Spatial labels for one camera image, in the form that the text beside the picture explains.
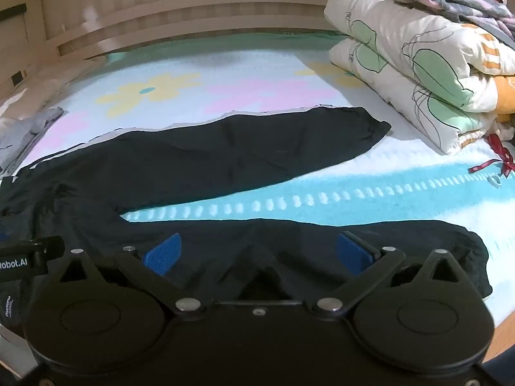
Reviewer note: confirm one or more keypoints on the grey pink blanket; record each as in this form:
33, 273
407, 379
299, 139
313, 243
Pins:
450, 0

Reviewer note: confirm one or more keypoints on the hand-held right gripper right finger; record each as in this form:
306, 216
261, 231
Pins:
354, 249

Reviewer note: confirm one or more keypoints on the red ribbon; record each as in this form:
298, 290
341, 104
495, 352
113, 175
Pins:
503, 155

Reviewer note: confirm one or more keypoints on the black pants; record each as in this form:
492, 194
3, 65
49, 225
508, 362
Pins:
241, 148

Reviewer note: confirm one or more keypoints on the grey garment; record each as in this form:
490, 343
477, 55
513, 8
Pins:
24, 136

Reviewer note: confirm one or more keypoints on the cream pillow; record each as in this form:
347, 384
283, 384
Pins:
402, 48

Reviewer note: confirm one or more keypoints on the floral bed sheet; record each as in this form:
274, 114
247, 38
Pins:
241, 88

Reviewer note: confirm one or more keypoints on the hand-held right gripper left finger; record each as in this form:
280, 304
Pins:
163, 255

